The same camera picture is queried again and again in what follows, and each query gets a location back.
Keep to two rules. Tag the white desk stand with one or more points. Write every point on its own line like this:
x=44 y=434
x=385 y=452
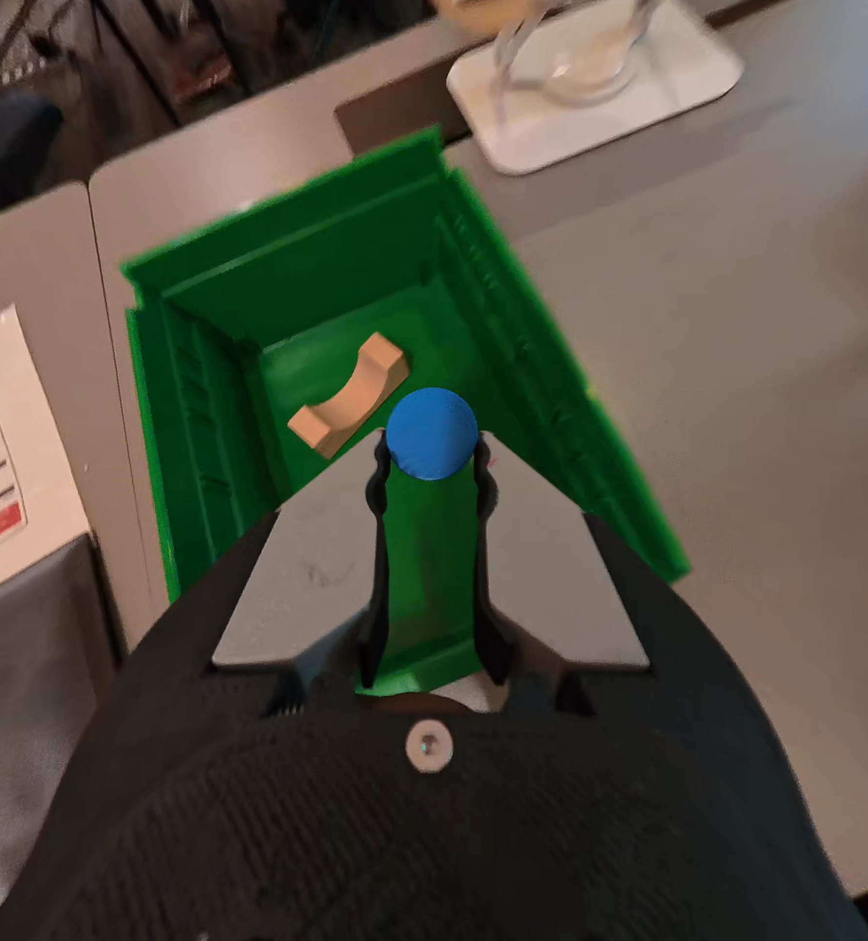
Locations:
x=625 y=110

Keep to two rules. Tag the blue wooden cylinder block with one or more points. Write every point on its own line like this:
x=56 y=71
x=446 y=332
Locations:
x=432 y=434

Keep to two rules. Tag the wooden arch block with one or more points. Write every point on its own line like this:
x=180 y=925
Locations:
x=353 y=397

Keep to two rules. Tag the white printed paper sheet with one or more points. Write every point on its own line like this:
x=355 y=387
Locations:
x=37 y=412

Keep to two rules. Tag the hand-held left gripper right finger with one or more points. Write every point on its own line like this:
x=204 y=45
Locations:
x=559 y=581

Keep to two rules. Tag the grey flat pad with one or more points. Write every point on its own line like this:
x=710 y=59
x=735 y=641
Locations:
x=30 y=698

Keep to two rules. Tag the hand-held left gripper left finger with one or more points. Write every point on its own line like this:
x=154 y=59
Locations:
x=302 y=581

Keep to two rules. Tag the dark rectangular table hatch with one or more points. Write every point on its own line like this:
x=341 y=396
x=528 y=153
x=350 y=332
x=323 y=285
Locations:
x=397 y=110

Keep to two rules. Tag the green storage bin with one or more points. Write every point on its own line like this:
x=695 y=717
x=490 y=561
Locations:
x=316 y=279

